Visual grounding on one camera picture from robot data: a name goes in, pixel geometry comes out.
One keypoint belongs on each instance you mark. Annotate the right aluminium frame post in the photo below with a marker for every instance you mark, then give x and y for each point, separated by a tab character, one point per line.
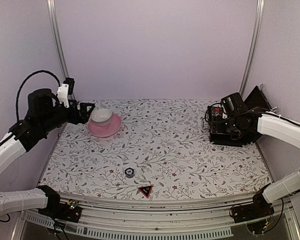
260	4

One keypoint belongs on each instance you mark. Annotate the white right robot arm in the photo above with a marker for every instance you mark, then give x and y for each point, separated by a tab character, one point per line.
287	131

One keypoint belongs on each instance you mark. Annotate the chip rows in case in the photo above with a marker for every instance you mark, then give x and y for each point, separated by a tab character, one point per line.
216	111

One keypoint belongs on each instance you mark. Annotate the floral table mat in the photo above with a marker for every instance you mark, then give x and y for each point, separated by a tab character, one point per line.
167	145

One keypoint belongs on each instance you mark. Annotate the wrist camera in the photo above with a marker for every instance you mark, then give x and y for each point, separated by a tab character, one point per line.
64	90
234	105

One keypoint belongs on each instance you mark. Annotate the white ceramic bowl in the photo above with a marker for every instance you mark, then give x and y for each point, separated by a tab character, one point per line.
101	117

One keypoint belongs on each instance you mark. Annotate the pink saucer plate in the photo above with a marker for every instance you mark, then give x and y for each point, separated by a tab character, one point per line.
107	130

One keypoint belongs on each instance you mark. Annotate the metal front rail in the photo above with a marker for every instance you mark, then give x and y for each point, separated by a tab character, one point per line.
193	219

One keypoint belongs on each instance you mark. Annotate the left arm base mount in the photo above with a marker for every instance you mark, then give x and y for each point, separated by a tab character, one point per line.
69	211

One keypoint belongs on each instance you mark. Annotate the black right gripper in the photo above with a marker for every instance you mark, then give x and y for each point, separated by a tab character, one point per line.
217	127

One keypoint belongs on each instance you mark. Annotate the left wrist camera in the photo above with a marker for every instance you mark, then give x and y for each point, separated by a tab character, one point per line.
64	90

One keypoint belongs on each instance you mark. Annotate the black poker set case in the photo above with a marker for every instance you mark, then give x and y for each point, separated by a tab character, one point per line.
246	123

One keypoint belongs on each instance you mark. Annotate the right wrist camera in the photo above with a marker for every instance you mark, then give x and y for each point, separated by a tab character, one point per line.
234	105

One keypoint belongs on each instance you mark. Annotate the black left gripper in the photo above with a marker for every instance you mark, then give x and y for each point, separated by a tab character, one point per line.
75	118

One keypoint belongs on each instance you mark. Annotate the aluminium frame post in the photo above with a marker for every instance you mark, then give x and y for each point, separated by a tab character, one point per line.
52	12
260	4

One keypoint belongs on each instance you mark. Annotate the black red triangle button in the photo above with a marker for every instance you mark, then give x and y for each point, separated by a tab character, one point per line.
146	190

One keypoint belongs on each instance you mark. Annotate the left aluminium frame post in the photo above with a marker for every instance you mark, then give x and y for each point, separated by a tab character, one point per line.
52	12

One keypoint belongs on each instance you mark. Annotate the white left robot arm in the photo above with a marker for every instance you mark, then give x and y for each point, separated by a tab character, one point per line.
46	112

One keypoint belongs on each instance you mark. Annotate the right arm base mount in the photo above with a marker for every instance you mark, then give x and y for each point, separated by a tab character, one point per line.
259	208

